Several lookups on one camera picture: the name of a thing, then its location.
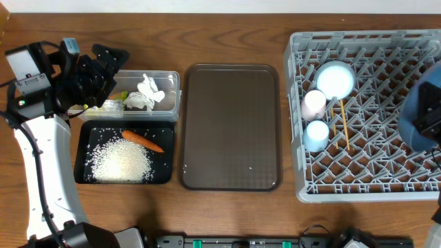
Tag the grey plastic dishwasher rack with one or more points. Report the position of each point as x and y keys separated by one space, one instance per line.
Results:
x=379 y=165

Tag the black rectangular tray bin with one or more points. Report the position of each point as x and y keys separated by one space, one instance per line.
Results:
x=95 y=133

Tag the wooden chopstick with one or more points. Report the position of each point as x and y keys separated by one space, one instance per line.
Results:
x=334 y=128
x=344 y=120

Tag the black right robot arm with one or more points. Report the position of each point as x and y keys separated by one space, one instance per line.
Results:
x=353 y=234

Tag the light blue bowl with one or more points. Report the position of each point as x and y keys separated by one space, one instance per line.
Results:
x=335 y=79

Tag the yellow green snack wrapper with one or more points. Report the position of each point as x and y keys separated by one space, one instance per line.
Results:
x=113 y=103

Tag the dark brown serving tray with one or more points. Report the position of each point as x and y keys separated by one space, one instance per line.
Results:
x=231 y=137

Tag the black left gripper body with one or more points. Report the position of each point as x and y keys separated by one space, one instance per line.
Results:
x=83 y=83

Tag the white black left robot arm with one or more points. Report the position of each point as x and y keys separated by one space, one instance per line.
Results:
x=57 y=218

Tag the white paper napkin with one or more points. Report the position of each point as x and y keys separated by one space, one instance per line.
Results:
x=139 y=101

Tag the clear plastic waste bin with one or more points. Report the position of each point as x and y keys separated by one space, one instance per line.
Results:
x=127 y=80

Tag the spilled white rice pile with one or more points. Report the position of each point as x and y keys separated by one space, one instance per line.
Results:
x=119 y=161

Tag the dark blue plate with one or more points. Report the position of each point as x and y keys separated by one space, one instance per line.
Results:
x=408 y=113

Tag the light blue plastic cup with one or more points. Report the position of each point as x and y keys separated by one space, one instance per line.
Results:
x=316 y=136

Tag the pink plastic cup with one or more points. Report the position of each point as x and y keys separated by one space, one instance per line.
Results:
x=313 y=105

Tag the orange carrot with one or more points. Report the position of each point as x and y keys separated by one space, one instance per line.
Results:
x=135 y=138

